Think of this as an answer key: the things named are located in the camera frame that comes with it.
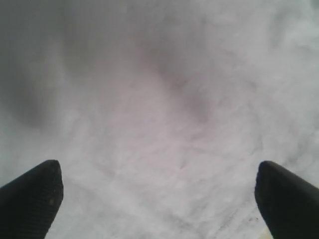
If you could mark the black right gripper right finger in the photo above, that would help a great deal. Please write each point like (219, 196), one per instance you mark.
(288, 204)

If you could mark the white t-shirt red lettering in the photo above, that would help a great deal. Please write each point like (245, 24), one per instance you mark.
(159, 111)

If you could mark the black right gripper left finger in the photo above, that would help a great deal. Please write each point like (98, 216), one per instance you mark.
(30, 202)

